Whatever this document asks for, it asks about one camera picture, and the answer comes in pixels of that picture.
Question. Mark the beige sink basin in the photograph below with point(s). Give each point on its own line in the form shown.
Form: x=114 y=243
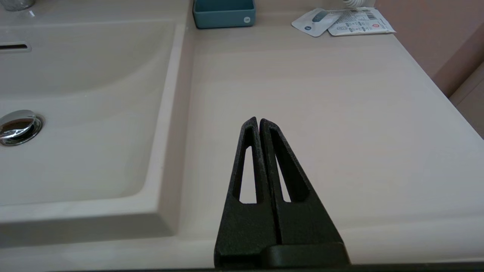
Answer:
x=94 y=132

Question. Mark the chrome faucet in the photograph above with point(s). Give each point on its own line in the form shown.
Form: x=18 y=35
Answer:
x=15 y=4

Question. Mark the chrome drain stopper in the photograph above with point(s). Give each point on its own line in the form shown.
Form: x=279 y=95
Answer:
x=17 y=127

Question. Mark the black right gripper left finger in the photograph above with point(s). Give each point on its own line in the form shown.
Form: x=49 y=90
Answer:
x=242 y=230

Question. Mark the white sachet grey picture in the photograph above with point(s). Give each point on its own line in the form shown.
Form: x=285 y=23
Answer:
x=314 y=22

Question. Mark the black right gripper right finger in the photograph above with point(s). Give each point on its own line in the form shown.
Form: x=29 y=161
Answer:
x=302 y=223

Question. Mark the blue soap dish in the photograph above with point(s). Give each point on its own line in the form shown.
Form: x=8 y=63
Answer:
x=223 y=17

